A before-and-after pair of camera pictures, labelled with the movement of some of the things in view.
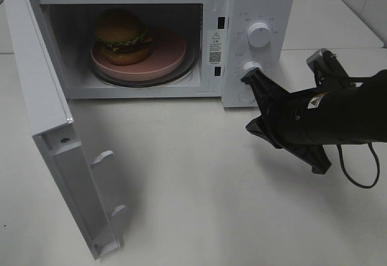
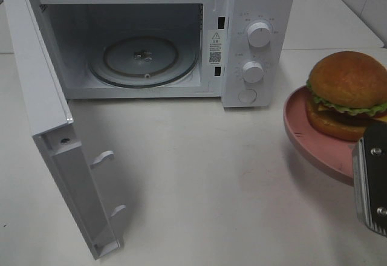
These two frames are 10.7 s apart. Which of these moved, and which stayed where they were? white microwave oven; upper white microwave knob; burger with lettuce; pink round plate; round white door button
Moved: burger with lettuce; pink round plate
Stayed: round white door button; upper white microwave knob; white microwave oven
